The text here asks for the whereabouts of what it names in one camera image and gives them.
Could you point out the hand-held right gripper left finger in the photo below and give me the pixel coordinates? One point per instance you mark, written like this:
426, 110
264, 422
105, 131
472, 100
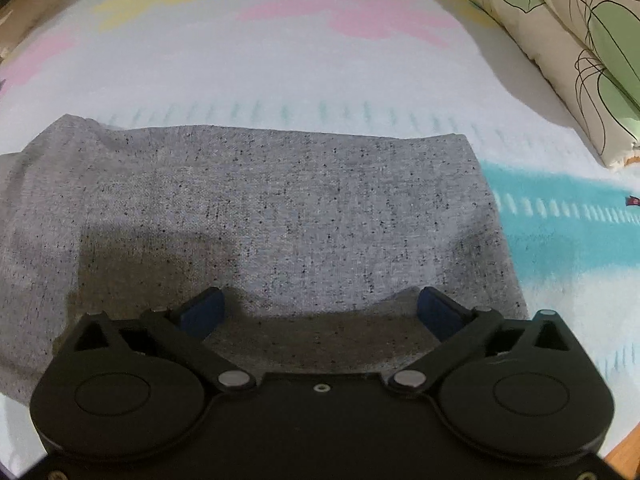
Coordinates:
202, 318

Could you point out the grey speckled pants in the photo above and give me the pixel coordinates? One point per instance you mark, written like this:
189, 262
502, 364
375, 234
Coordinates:
280, 200

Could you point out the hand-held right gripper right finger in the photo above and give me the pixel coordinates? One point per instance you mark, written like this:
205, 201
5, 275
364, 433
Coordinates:
438, 318

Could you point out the cream pillow green leaf print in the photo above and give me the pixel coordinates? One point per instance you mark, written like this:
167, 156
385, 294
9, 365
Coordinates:
545, 50
600, 5

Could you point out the floral printed blanket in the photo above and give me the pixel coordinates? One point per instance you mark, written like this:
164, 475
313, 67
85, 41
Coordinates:
310, 70

